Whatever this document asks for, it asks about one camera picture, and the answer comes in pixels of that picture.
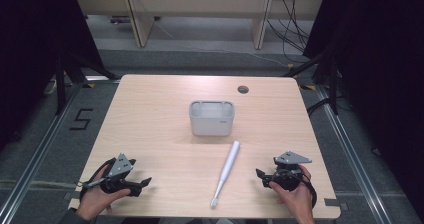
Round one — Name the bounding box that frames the dark curtain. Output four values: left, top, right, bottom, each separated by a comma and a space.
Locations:
0, 0, 105, 152
302, 0, 424, 215

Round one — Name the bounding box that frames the aluminium floor rail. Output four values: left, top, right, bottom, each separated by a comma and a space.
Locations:
314, 83, 395, 224
0, 82, 84, 224

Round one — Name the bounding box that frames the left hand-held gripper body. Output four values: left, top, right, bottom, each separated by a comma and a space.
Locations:
99, 152, 142, 197

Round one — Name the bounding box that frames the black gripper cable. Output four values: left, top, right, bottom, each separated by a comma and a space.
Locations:
78, 166, 109, 202
301, 175, 318, 209

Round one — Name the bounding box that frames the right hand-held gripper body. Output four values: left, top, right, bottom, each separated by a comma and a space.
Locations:
266, 150, 313, 192

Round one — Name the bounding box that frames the bundle of black cables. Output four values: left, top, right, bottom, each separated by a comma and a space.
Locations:
266, 0, 312, 64

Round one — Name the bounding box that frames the person's right hand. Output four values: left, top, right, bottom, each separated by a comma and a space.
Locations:
268, 164, 316, 224

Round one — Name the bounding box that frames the thin white floor cable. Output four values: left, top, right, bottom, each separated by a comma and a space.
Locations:
152, 17, 292, 69

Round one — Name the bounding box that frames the white electric toothbrush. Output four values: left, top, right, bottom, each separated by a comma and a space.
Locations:
209, 140, 241, 209

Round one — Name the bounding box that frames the person's left hand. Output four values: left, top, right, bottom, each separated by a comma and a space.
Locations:
75, 164, 132, 222

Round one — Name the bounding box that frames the grey tape piece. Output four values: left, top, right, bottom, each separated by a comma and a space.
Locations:
324, 197, 350, 212

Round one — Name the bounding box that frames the black metal stand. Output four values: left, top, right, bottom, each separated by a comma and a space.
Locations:
54, 49, 122, 116
283, 45, 340, 116

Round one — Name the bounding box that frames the white plastic holder box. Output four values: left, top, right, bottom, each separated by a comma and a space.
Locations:
188, 99, 236, 137

